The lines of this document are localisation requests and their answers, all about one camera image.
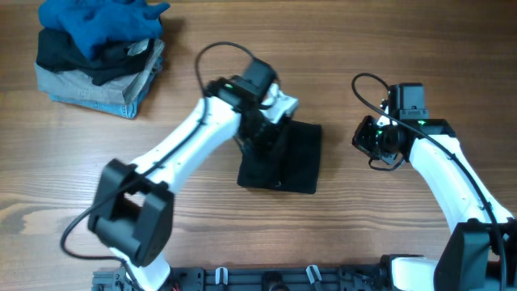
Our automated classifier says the grey folded garment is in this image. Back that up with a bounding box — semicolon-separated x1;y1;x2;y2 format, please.
34;40;165;104

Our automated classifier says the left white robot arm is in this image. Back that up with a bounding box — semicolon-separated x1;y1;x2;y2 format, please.
87;58;299;290

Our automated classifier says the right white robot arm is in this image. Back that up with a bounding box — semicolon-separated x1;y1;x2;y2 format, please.
352;83;516;290

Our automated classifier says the light blue denim garment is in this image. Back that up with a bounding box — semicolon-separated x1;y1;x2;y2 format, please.
48;57;163;120

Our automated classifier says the white rail clip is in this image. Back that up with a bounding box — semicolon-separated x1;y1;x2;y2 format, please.
305;264;322;285
215;267;229;286

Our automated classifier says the left white rail clip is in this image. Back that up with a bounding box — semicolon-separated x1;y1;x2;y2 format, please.
215;267;229;286

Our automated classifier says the dark metal base rail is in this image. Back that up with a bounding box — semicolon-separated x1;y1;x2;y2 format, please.
91;264;405;291

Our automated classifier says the black folded garment in pile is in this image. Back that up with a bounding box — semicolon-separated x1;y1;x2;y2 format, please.
36;28;154;86

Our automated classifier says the right white rail clip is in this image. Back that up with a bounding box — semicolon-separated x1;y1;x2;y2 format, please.
305;264;322;285

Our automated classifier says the blue crumpled garment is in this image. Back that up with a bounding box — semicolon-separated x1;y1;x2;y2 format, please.
39;0;170;60

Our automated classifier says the black t-shirt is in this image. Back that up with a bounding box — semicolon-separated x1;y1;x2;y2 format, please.
237;120;322;194

